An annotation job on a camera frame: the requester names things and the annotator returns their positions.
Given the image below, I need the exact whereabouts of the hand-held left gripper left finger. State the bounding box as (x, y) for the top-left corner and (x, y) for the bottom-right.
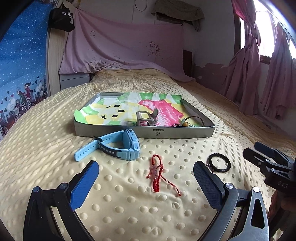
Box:
(23, 160), (99, 241)

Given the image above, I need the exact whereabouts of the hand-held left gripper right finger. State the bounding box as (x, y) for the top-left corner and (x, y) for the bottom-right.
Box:
(193, 161), (270, 241)

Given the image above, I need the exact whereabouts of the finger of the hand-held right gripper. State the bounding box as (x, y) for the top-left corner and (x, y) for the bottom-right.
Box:
(254, 142), (282, 159)
(243, 148), (273, 173)

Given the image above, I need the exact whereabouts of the grey metal tray box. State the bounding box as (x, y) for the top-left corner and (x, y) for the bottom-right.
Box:
(73, 92), (216, 139)

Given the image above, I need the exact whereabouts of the brown bracelet with green bead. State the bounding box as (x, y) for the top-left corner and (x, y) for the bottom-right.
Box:
(172, 116), (205, 127)

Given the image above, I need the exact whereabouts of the grey watch strap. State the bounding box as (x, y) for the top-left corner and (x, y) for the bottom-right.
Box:
(136, 108), (160, 127)

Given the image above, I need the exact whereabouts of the person's right hand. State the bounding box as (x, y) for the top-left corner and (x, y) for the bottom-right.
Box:
(268, 191), (285, 217)

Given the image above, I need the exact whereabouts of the light blue wrist watch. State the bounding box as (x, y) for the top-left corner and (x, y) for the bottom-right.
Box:
(74, 129), (141, 161)

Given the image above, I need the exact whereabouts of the yellow dotted blanket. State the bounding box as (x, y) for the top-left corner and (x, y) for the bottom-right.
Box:
(0, 68), (296, 241)

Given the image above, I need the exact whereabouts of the pink curtain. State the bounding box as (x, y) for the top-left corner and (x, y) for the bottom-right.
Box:
(220, 0), (263, 115)
(260, 23), (294, 120)

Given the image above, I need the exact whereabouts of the colourful drawn paper sheet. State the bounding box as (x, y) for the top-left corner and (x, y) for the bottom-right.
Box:
(74, 92), (183, 127)

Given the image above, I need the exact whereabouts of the grey bed headboard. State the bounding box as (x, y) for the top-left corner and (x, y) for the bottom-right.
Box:
(59, 73), (93, 91)

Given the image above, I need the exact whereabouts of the window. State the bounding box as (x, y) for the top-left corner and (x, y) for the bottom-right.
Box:
(238, 0), (296, 65)

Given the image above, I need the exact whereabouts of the dark brown board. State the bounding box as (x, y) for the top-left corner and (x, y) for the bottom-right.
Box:
(183, 49), (193, 77)

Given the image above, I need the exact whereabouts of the light wooden panel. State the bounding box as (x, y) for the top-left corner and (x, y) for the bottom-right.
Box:
(46, 29), (68, 96)

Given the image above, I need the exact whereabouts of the blue printed wardrobe cover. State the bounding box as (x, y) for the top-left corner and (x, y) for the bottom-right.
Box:
(0, 0), (55, 139)

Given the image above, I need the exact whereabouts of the pink hanging sheet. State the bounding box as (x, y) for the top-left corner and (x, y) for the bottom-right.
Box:
(59, 10), (197, 82)

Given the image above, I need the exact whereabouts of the black tote bag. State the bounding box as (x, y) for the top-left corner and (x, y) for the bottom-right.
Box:
(48, 8), (75, 32)

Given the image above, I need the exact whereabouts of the olive green cloth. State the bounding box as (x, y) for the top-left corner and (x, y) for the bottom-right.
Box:
(151, 0), (205, 32)

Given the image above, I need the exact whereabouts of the black hair tie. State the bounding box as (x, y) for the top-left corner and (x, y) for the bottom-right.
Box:
(207, 153), (232, 172)

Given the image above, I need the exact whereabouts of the red string bracelet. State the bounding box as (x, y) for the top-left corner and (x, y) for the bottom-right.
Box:
(146, 155), (182, 197)

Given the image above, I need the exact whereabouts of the black power cable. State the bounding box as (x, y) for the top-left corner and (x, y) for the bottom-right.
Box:
(135, 0), (148, 11)

